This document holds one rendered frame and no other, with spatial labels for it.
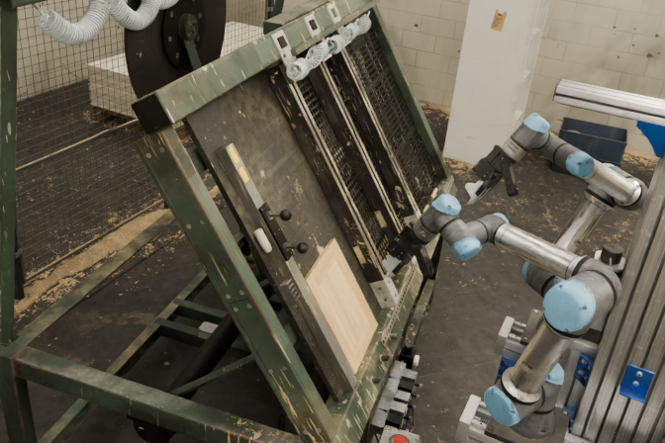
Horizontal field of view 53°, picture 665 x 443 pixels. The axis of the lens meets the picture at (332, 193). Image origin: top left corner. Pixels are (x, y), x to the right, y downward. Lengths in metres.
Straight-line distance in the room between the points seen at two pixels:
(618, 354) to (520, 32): 4.25
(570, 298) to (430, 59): 6.32
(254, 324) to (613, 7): 5.93
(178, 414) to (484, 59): 4.56
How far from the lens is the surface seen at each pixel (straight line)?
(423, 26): 7.83
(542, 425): 2.21
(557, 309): 1.74
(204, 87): 2.01
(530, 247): 1.95
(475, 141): 6.44
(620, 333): 2.16
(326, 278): 2.43
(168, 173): 1.92
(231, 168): 2.11
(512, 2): 6.08
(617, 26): 7.40
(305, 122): 2.54
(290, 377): 2.12
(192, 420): 2.45
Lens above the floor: 2.56
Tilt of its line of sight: 27 degrees down
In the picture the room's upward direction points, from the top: 5 degrees clockwise
